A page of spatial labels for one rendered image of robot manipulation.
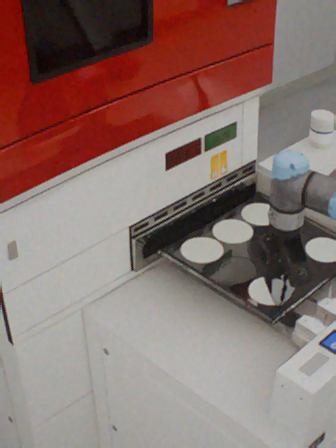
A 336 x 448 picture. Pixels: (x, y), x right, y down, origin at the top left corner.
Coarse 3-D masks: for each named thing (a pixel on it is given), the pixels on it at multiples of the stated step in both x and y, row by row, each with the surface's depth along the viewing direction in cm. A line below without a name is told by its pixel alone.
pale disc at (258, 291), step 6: (258, 282) 166; (264, 282) 166; (252, 288) 164; (258, 288) 164; (264, 288) 164; (282, 288) 164; (252, 294) 162; (258, 294) 162; (264, 294) 162; (258, 300) 161; (264, 300) 161; (270, 300) 161
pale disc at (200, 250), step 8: (192, 240) 179; (200, 240) 179; (208, 240) 179; (184, 248) 177; (192, 248) 177; (200, 248) 177; (208, 248) 177; (216, 248) 177; (184, 256) 174; (192, 256) 174; (200, 256) 174; (208, 256) 174; (216, 256) 174
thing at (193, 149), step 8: (192, 144) 174; (200, 144) 176; (176, 152) 171; (184, 152) 173; (192, 152) 175; (200, 152) 177; (168, 160) 170; (176, 160) 172; (184, 160) 175; (168, 168) 172
